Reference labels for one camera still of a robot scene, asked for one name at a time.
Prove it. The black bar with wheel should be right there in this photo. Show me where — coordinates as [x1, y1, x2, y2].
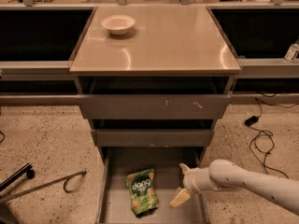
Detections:
[0, 163, 35, 191]

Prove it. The middle drawer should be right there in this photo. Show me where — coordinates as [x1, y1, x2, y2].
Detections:
[92, 119, 216, 147]

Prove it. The white bowl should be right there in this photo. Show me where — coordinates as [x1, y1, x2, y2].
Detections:
[101, 15, 135, 35]

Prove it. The grey drawer cabinet with counter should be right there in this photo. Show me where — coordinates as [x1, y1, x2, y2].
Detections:
[70, 5, 241, 159]

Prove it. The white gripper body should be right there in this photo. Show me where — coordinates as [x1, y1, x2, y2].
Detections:
[183, 168, 210, 193]

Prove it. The drawer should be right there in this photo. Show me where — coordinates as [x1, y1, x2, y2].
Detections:
[78, 76, 231, 119]
[97, 147, 208, 224]
[92, 119, 216, 147]

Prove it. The green rice chip bag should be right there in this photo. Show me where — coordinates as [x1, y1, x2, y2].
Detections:
[125, 169, 159, 216]

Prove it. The clear plastic bottle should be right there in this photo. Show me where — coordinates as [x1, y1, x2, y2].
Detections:
[284, 41, 299, 62]

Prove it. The bottom drawer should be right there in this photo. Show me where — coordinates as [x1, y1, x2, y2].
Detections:
[97, 147, 208, 224]

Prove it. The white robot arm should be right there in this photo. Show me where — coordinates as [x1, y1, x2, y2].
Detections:
[169, 160, 299, 215]

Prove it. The top drawer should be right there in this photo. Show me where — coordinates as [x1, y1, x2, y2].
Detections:
[78, 76, 231, 119]

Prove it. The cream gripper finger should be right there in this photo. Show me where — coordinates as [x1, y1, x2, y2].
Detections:
[169, 188, 191, 208]
[179, 163, 191, 174]

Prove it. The metal rod with hook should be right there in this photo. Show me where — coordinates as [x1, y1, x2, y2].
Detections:
[0, 170, 87, 203]

